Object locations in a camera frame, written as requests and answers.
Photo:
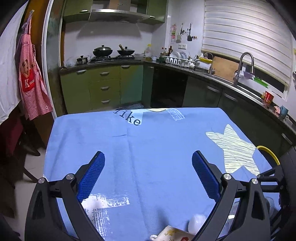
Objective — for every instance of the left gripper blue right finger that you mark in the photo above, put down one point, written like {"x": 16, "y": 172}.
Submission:
{"x": 208, "y": 174}

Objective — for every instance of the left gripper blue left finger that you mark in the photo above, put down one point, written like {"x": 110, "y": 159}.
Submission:
{"x": 88, "y": 174}

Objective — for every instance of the clear plastic cup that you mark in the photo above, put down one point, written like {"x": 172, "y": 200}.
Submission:
{"x": 232, "y": 214}

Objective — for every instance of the yellow rimmed trash bin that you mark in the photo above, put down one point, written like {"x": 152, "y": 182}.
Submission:
{"x": 268, "y": 151}

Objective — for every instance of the blue tablecloth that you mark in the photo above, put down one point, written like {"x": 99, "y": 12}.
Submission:
{"x": 148, "y": 181}

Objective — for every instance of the red checkered apron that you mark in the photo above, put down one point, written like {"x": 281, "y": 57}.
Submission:
{"x": 34, "y": 95}

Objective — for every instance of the teal mug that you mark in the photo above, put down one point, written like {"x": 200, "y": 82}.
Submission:
{"x": 283, "y": 112}

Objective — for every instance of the green lower cabinets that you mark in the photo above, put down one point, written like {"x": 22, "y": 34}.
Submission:
{"x": 107, "y": 86}

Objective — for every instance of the green cabinets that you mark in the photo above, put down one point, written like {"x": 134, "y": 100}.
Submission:
{"x": 80, "y": 10}
{"x": 107, "y": 86}

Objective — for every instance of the wooden cutting board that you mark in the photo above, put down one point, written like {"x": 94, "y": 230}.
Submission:
{"x": 224, "y": 68}

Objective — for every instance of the white hanging cloth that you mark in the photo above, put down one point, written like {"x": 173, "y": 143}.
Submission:
{"x": 9, "y": 84}

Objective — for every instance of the white dish rack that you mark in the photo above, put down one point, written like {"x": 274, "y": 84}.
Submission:
{"x": 175, "y": 58}

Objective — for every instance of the small steel pot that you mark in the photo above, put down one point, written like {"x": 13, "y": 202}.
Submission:
{"x": 82, "y": 60}

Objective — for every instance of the black wok with lid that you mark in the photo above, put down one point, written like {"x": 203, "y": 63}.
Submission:
{"x": 102, "y": 51}

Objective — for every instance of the black frying pan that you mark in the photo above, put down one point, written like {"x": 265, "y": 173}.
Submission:
{"x": 124, "y": 51}

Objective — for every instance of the white window blind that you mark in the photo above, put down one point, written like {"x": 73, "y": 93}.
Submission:
{"x": 234, "y": 27}

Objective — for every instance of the steel range hood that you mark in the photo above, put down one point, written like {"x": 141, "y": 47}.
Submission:
{"x": 114, "y": 15}

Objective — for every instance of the green upper cabinets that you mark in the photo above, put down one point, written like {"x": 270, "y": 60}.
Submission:
{"x": 80, "y": 10}

